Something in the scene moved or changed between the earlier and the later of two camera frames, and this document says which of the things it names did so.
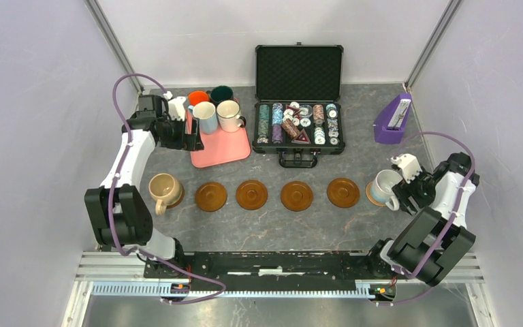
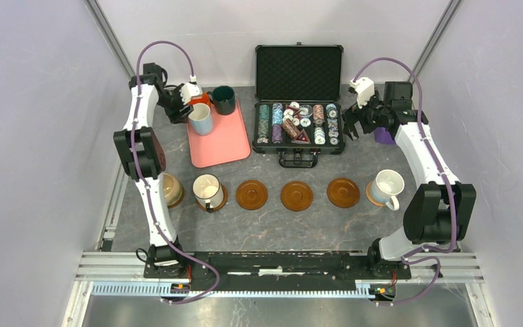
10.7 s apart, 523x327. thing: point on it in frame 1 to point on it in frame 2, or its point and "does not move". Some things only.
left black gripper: x=191 y=142 to x=175 y=116
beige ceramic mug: x=166 y=189 does not move
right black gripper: x=404 y=190 to x=352 y=115
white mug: x=381 y=188 does not move
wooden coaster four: x=297 y=196 does not move
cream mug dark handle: x=229 y=116 to x=208 y=191
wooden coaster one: x=180 y=199 does not move
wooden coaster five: x=343 y=193 does not move
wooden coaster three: x=251 y=195 does not move
